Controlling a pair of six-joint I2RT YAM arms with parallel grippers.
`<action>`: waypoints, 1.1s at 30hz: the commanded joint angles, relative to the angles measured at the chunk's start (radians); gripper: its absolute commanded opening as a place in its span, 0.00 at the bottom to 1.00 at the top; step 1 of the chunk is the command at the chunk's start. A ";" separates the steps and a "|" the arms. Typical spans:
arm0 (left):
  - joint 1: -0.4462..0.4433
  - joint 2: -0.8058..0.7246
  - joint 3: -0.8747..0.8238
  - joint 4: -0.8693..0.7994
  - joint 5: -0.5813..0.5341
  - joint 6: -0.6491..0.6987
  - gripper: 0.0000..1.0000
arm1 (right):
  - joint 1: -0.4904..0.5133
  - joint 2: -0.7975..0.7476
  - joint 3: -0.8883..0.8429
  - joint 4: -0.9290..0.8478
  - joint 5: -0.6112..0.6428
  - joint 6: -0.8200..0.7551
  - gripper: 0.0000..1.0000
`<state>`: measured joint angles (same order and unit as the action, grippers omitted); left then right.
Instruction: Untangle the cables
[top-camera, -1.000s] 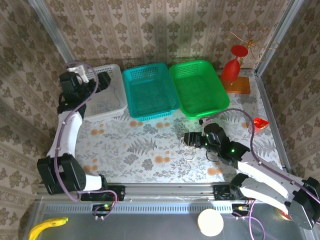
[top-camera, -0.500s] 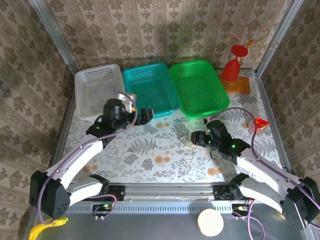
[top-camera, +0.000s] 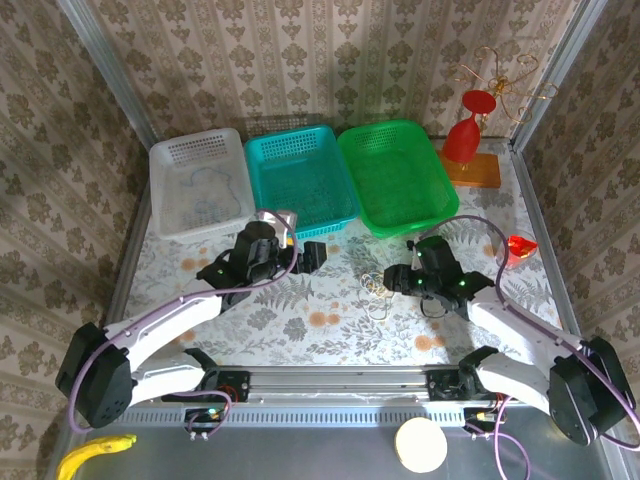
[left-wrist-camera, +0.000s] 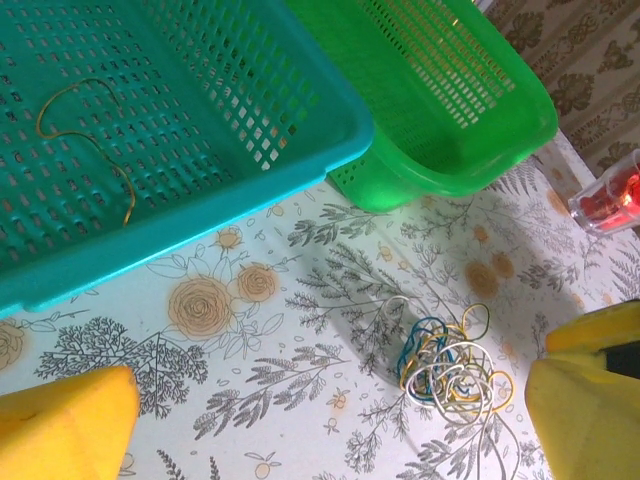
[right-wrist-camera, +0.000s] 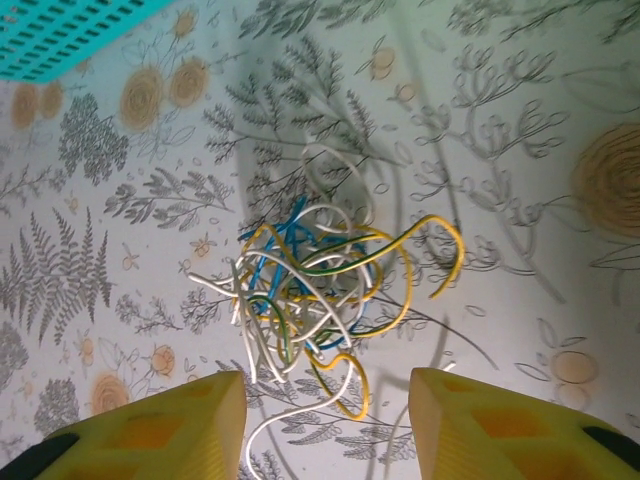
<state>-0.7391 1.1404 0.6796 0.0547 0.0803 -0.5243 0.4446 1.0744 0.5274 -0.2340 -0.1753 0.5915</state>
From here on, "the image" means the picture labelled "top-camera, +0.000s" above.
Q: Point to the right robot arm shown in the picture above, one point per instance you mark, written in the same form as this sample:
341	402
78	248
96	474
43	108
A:
520	325

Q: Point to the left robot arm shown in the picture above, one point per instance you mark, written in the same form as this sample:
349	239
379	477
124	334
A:
165	315

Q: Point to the floral table cover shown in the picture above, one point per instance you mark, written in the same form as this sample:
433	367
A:
310	340

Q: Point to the white plastic basket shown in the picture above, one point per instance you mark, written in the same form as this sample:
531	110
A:
200	200

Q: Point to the teal plastic basket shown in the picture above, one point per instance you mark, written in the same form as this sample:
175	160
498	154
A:
300	175

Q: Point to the clear glass with red filling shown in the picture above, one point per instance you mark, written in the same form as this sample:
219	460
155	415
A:
522	250

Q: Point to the green plastic basket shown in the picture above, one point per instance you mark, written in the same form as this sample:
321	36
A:
400	175

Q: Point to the wooden block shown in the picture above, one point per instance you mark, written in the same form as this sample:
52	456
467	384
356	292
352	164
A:
480	175

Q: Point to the red goblet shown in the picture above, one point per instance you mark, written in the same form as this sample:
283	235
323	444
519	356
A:
462	140

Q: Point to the black connector board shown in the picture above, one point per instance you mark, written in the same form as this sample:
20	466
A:
207	417
480	417

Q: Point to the round cream disc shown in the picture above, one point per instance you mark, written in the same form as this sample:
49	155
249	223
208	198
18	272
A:
420	445

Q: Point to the yellow banana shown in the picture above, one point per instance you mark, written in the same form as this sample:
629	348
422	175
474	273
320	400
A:
80	457

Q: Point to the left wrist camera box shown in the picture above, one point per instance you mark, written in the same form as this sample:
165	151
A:
286	220

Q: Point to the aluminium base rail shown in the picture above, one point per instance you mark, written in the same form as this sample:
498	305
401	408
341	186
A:
340	382

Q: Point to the aluminium frame post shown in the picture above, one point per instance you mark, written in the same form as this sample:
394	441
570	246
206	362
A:
567	55
105	55

